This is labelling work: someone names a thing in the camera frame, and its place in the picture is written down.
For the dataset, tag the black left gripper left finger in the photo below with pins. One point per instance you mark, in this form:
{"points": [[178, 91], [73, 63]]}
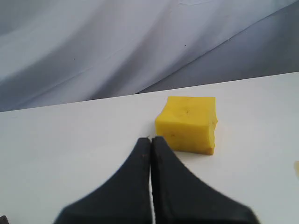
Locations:
{"points": [[123, 199]]}

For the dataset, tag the yellow object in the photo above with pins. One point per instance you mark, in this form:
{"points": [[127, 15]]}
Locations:
{"points": [[296, 168]]}

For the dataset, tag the white fabric backdrop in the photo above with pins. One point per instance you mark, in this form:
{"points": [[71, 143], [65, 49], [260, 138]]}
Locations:
{"points": [[62, 51]]}

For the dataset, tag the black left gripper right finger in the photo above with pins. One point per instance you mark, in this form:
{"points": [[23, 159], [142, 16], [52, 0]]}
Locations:
{"points": [[180, 197]]}

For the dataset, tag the yellow sponge block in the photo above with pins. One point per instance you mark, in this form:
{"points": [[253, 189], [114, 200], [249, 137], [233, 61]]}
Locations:
{"points": [[188, 124]]}

